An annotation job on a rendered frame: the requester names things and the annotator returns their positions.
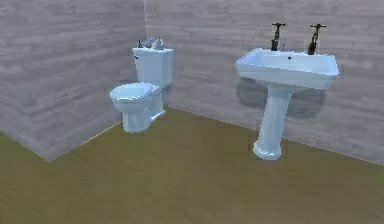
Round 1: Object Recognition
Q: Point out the dark bronze tap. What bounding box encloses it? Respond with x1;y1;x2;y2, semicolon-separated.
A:
306;23;328;56
270;22;287;52

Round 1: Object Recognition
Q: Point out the white toilet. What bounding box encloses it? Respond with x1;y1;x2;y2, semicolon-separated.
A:
109;46;175;134

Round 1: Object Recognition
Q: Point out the pale soap bottle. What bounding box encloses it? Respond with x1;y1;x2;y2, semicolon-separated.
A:
153;36;166;51

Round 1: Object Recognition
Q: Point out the white pedestal sink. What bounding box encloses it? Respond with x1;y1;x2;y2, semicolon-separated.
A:
235;47;340;161

